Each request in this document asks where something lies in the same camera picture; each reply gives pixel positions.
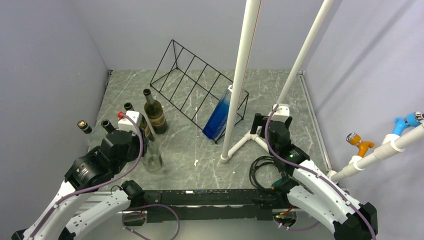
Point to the dark wine bottle cream label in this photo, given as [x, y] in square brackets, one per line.
[143, 124]

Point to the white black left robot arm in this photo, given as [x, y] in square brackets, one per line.
[86, 176]

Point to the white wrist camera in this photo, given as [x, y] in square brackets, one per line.
[282, 113]
[126, 125]

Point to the white PVC pipe frame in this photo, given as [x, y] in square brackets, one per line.
[248, 30]

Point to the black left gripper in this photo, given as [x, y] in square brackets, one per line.
[144, 143]

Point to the green wine bottle grey capsule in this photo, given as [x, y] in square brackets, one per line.
[155, 113]

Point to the black wire wine rack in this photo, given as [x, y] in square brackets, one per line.
[188, 83]

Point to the blue square glass bottle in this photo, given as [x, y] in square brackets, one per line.
[218, 118]

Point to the orange pipe valve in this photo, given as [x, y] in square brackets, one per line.
[363, 146]

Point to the blue pipe valve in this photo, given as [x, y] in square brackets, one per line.
[413, 119]

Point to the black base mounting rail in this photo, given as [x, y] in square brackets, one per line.
[210, 204]

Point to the white PVC side pipe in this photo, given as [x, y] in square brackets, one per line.
[383, 152]

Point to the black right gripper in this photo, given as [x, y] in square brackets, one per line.
[259, 120]

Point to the dark wine bottle black top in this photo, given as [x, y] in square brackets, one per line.
[107, 126]

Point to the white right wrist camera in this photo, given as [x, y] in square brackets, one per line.
[282, 113]

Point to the clear glass bottle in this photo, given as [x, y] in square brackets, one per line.
[152, 159]

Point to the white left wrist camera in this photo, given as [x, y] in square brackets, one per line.
[126, 125]

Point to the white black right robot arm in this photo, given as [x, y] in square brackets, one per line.
[305, 186]

